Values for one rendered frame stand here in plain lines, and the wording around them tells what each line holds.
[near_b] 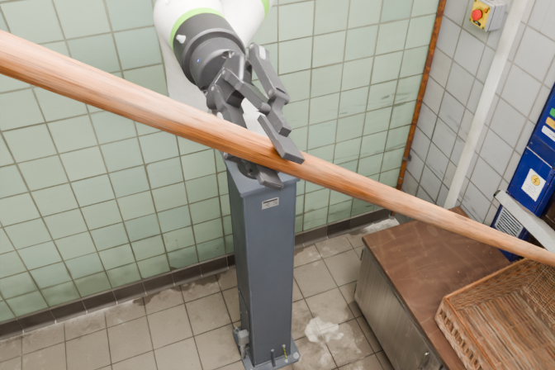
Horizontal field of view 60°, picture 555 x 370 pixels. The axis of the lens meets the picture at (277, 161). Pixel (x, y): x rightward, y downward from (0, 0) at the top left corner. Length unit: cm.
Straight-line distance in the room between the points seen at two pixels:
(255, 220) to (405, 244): 83
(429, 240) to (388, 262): 23
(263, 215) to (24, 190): 102
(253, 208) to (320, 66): 81
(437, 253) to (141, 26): 150
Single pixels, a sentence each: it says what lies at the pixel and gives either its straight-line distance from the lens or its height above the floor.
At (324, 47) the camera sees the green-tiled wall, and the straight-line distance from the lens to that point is 209.
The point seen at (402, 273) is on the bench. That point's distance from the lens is 212.
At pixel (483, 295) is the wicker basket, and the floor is 64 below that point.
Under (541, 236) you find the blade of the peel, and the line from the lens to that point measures 142.
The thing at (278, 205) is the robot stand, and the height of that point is 108.
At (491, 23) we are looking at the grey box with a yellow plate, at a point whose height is 144.
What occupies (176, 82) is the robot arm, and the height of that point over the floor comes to 183.
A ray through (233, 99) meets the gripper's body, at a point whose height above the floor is 192.
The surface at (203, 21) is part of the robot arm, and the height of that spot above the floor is 197.
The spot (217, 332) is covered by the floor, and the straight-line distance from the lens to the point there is 259.
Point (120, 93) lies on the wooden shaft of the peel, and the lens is 42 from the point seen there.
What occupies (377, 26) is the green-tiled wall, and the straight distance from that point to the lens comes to 218.
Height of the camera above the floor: 226
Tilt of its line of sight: 42 degrees down
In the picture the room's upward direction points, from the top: straight up
